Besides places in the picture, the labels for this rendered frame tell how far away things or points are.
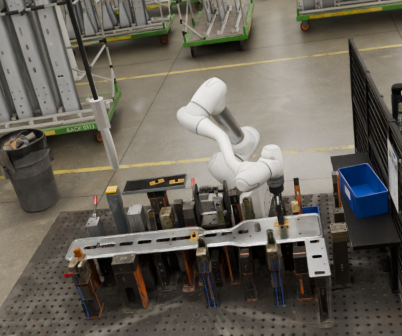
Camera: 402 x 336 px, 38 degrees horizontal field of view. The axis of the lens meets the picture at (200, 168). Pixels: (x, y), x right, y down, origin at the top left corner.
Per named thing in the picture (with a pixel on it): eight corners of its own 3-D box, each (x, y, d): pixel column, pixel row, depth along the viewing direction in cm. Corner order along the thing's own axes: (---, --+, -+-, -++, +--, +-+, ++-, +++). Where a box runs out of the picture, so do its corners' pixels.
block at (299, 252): (295, 303, 296) (290, 259, 283) (294, 288, 305) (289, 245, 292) (315, 301, 294) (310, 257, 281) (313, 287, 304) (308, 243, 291)
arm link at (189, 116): (191, 129, 305) (207, 108, 307) (168, 116, 315) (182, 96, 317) (201, 140, 316) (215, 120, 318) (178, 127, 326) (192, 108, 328)
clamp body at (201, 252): (203, 309, 304) (191, 257, 287) (205, 294, 314) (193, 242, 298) (221, 308, 302) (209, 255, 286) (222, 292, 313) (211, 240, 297)
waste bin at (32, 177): (7, 219, 567) (-19, 153, 532) (29, 190, 612) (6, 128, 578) (55, 216, 556) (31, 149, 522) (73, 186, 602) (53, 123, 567)
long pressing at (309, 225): (62, 265, 311) (61, 263, 310) (73, 239, 331) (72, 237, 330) (324, 239, 290) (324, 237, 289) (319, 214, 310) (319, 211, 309)
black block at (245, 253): (245, 305, 301) (237, 260, 288) (245, 291, 311) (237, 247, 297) (261, 303, 300) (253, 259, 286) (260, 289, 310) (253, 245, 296)
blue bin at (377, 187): (357, 219, 293) (356, 197, 287) (339, 189, 320) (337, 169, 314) (389, 213, 293) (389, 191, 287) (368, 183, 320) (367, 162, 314)
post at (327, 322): (319, 329, 278) (313, 282, 264) (317, 313, 287) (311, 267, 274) (332, 328, 277) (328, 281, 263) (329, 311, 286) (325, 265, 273)
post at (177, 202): (186, 261, 343) (172, 203, 324) (187, 255, 347) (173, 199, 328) (194, 260, 342) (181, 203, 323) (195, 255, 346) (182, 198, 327)
